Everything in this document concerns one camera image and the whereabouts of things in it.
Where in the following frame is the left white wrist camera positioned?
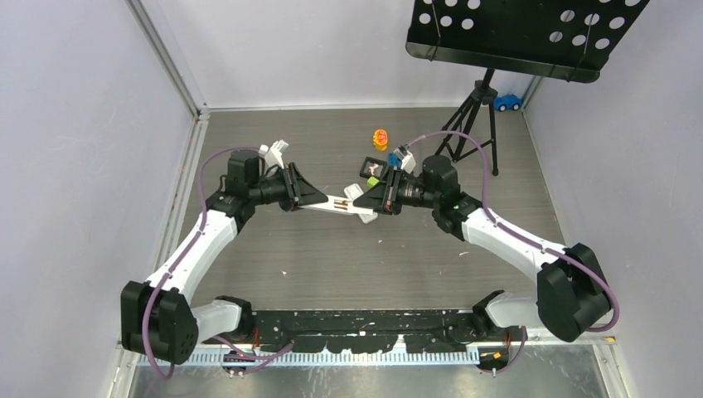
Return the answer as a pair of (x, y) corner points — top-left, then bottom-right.
(258, 139), (289, 167)

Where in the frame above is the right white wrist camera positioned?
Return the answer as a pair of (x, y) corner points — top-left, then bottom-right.
(393, 143), (417, 174)

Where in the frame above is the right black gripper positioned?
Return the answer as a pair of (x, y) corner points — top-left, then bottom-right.
(354, 166), (440, 216)

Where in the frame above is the blue toy car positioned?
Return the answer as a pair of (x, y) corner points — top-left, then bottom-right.
(493, 94), (523, 112)

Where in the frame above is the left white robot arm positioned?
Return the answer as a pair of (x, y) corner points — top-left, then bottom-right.
(120, 146), (328, 369)

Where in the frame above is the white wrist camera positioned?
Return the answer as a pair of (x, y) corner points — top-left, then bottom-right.
(258, 139), (289, 167)
(393, 143), (417, 174)

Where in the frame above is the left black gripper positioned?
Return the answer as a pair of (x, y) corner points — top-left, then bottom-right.
(249, 163), (327, 212)

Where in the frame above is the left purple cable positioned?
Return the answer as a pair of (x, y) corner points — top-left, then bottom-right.
(141, 146), (264, 381)

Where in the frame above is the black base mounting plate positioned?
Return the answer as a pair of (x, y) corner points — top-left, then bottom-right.
(208, 309), (526, 373)

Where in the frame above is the blue toy brick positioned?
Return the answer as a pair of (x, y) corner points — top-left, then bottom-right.
(387, 153), (400, 167)

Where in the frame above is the black perforated music stand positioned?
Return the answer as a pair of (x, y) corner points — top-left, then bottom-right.
(405, 0), (652, 177)

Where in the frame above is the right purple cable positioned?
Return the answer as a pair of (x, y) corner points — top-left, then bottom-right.
(408, 130), (622, 334)

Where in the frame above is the orange yellow toy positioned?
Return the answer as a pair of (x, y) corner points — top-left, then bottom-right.
(372, 129), (388, 152)

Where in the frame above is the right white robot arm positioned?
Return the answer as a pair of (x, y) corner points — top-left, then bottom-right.
(354, 156), (616, 342)

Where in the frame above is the green block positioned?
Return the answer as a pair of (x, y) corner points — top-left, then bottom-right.
(366, 176), (381, 188)

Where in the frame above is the white remote control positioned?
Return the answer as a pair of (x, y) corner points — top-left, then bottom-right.
(302, 196), (368, 215)
(343, 183), (380, 225)

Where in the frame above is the purple cable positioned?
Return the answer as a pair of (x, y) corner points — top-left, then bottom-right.
(141, 146), (264, 381)
(408, 130), (622, 334)

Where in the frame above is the black square frame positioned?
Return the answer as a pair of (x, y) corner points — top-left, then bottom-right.
(359, 157), (388, 180)

